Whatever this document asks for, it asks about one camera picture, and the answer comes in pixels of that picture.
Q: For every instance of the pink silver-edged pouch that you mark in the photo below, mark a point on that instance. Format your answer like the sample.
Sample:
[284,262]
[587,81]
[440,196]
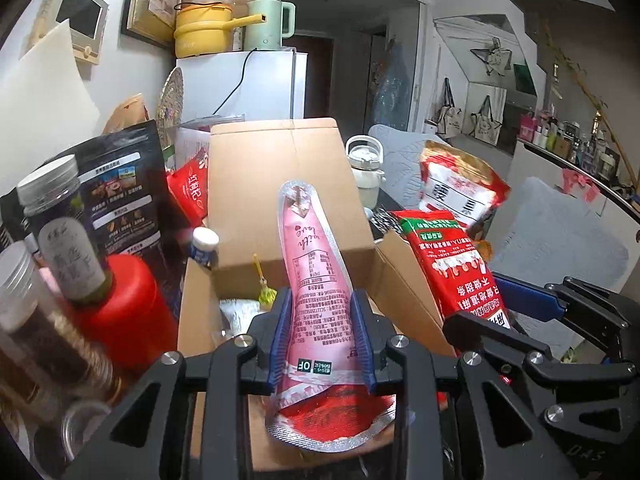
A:
[315,270]

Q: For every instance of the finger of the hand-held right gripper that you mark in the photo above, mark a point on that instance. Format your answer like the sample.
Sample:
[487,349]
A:
[530,300]
[480,332]

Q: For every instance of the pink sticky notes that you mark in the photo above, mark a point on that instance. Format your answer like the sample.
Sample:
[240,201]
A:
[580,182]

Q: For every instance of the white thermos jug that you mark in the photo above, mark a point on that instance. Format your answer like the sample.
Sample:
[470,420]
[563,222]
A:
[365,165]

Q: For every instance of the white fridge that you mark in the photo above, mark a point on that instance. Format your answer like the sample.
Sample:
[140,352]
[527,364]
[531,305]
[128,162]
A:
[260,85]

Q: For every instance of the brown cardboard box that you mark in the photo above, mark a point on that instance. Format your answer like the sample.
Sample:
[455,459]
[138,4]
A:
[280,160]

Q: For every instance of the round woven plate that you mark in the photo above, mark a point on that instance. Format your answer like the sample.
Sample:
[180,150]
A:
[170,100]

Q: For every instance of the green electric kettle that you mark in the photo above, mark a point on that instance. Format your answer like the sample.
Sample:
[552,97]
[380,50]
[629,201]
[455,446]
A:
[265,22]

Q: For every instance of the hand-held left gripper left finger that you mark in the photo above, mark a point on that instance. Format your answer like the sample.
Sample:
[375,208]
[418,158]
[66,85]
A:
[282,330]

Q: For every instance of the row of cosmetic bottles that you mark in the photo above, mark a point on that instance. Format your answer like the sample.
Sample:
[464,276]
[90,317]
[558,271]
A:
[570,140]

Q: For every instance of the white green-print snack packet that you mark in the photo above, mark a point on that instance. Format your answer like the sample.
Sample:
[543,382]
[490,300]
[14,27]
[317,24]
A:
[237,315]

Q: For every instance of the star shaped hanging bag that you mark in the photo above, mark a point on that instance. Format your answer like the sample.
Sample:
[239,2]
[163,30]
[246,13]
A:
[495,60]

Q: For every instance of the black coffee pouch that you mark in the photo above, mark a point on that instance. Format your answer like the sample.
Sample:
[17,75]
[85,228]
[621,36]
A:
[125,195]

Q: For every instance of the large red white nut bag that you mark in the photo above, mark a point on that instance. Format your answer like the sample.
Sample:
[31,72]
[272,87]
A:
[460,185]

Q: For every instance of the yellow bamboo pole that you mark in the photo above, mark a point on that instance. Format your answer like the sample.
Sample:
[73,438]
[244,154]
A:
[575,77]

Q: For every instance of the dark brown door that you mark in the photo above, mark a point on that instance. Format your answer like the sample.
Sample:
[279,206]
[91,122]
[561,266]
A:
[320,75]

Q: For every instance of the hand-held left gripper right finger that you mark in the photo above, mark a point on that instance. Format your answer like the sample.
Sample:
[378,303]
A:
[360,340]

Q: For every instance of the gold framed picture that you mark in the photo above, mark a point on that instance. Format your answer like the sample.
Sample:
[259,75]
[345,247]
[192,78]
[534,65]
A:
[155,5]

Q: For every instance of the green framed picture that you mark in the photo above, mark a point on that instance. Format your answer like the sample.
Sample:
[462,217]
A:
[525,77]

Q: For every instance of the white foam board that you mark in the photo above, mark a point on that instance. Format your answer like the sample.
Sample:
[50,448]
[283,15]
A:
[45,100]

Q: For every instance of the cream intercom screen panel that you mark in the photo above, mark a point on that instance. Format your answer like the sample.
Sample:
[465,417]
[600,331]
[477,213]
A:
[75,15]

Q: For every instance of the red pouch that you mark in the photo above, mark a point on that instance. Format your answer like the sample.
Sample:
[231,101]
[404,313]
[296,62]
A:
[190,185]

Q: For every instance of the green yellow lollipop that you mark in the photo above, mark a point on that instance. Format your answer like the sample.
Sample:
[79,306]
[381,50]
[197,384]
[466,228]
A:
[265,292]

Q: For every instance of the canvas tote bag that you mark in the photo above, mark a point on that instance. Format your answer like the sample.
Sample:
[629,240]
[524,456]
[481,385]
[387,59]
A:
[452,115]
[487,120]

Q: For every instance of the brown paper bag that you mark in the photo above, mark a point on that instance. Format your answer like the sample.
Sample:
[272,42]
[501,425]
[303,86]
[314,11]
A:
[127,115]

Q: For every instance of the small white blue-label bottle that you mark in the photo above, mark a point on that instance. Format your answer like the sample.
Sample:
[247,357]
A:
[204,247]

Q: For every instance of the small white covered chair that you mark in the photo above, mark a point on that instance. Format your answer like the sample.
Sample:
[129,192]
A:
[400,155]

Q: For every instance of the plastic wrapped bundle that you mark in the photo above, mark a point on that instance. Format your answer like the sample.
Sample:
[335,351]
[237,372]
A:
[395,80]

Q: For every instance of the group of clear plastic jars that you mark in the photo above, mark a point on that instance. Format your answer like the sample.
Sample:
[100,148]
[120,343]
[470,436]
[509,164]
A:
[65,230]

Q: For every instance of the red canister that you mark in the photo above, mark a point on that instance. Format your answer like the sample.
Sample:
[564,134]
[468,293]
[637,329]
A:
[120,310]

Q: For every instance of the yellow pot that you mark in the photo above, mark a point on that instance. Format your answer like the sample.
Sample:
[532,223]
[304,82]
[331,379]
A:
[205,30]

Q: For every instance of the red green-topped snack packet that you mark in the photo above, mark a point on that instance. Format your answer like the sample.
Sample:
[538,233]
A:
[450,260]

